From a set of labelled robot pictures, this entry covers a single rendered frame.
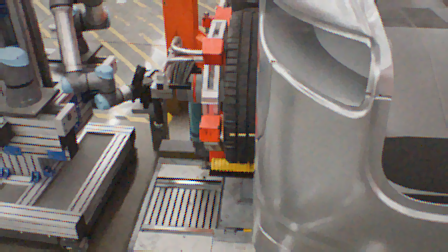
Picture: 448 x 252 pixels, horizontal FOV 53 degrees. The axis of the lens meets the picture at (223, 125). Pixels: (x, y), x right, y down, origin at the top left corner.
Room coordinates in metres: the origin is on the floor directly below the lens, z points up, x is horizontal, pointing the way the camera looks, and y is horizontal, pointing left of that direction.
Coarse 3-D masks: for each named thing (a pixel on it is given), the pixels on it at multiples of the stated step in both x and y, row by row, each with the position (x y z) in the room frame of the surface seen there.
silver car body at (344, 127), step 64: (320, 0) 0.76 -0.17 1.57; (384, 0) 2.82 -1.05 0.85; (320, 64) 0.82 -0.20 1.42; (384, 64) 0.69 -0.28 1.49; (256, 128) 0.90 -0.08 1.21; (320, 128) 0.71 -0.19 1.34; (384, 128) 0.67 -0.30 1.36; (256, 192) 0.87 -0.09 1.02; (320, 192) 0.70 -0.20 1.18; (384, 192) 0.66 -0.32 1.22
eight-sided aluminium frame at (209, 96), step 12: (216, 24) 1.81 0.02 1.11; (204, 72) 1.53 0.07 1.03; (216, 72) 1.53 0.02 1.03; (204, 84) 1.50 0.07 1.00; (216, 84) 1.49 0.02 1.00; (204, 96) 1.46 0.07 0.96; (216, 96) 1.46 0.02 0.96; (204, 108) 1.46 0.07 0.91; (216, 108) 1.46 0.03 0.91; (204, 144) 1.46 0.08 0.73; (216, 144) 1.46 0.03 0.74
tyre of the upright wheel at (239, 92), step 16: (240, 16) 1.72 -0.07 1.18; (256, 16) 1.71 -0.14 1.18; (240, 32) 1.61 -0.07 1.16; (256, 32) 1.60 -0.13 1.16; (240, 48) 1.54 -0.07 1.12; (256, 48) 1.53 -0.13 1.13; (240, 64) 1.49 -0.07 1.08; (256, 64) 1.48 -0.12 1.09; (224, 80) 1.46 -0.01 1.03; (240, 80) 1.45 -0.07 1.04; (224, 96) 1.43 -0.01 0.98; (240, 96) 1.42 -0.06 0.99; (224, 112) 1.41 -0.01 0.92; (240, 112) 1.40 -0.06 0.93; (224, 128) 1.40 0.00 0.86; (240, 128) 1.39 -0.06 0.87; (224, 144) 1.41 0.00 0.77; (240, 144) 1.39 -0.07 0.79; (240, 160) 1.44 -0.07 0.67
